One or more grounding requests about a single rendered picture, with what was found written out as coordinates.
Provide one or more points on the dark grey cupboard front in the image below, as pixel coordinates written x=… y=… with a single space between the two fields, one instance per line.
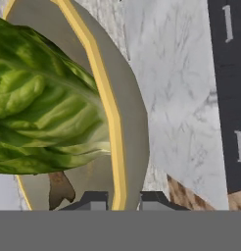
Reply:
x=231 y=98

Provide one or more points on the green lettuce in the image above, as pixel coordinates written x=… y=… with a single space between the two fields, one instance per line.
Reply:
x=44 y=108

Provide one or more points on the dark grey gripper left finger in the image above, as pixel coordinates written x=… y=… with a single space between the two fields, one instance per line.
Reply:
x=93 y=201

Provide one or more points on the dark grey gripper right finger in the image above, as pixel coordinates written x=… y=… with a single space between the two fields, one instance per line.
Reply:
x=156 y=202

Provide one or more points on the grey bowl with yellow rim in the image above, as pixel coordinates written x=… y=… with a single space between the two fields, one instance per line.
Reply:
x=125 y=98

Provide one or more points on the brown fish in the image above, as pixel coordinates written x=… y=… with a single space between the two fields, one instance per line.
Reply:
x=60 y=190

